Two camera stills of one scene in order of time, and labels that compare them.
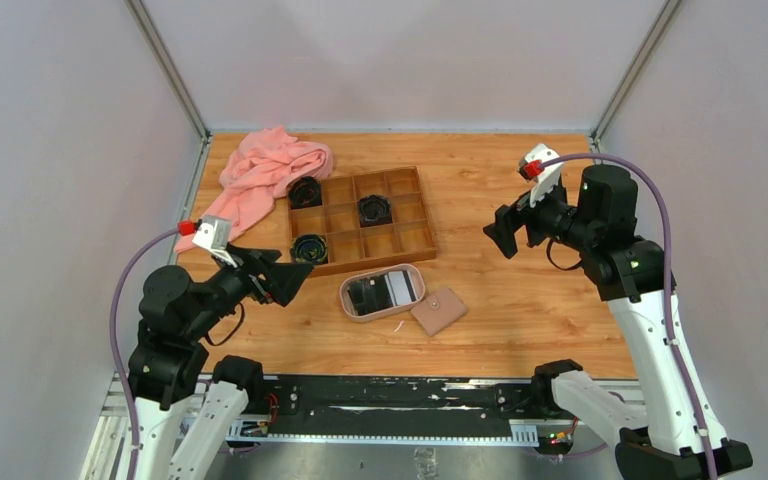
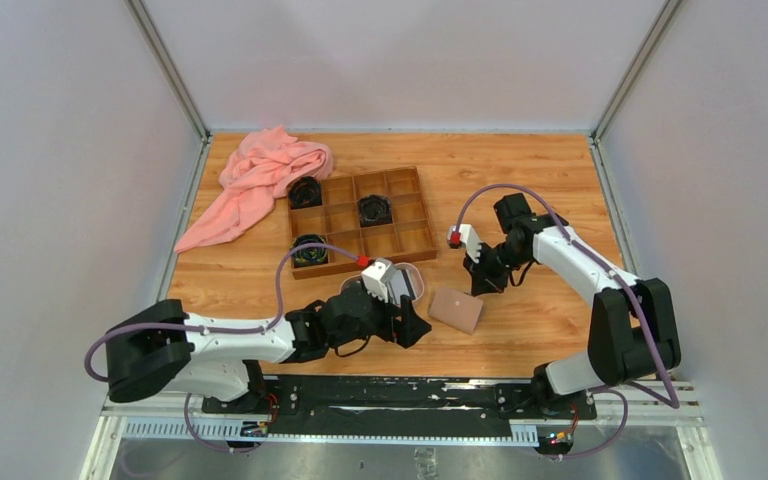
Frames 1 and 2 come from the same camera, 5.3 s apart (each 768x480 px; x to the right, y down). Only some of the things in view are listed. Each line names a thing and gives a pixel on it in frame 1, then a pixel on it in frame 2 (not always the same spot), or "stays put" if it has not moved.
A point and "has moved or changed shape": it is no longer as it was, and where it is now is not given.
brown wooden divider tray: (351, 247) stays put
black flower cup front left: (309, 248) stays put
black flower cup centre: (374, 210) stays put
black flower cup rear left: (305, 192) stays put
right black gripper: (514, 216) → (483, 280)
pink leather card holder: (439, 311) has moved or changed shape
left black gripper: (282, 279) → (408, 328)
